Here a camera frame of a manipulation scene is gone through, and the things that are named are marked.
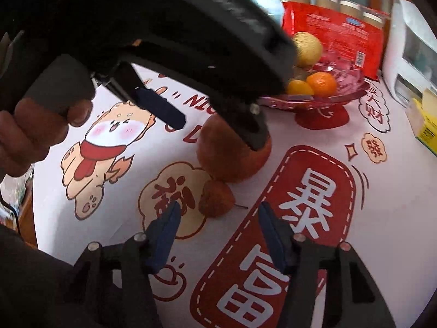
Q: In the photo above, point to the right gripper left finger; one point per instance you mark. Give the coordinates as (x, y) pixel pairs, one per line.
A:
(161, 234)

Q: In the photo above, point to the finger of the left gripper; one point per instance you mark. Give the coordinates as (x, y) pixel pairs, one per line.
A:
(127, 80)
(247, 121)

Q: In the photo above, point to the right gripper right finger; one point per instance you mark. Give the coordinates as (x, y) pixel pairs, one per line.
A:
(278, 238)

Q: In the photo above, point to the red yellow apple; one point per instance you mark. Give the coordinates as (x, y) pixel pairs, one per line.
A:
(224, 156)

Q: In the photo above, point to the small yellow kumquat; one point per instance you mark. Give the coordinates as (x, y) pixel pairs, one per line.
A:
(298, 87)

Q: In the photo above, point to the small red wrinkled fruit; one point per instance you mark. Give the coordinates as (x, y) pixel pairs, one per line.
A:
(217, 199)

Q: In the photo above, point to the tangerine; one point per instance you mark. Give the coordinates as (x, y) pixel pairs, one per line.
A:
(323, 84)

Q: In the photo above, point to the yellow pear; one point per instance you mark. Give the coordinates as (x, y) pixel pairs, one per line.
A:
(309, 47)

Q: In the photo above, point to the pink glass fruit plate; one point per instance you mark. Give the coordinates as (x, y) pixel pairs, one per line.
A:
(351, 85)

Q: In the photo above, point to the person left hand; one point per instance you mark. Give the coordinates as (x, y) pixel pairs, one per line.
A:
(27, 135)

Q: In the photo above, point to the white appliance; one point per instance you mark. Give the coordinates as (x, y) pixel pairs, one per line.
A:
(409, 66)

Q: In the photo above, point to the yellow tissue box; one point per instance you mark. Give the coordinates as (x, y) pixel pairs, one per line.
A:
(422, 117)

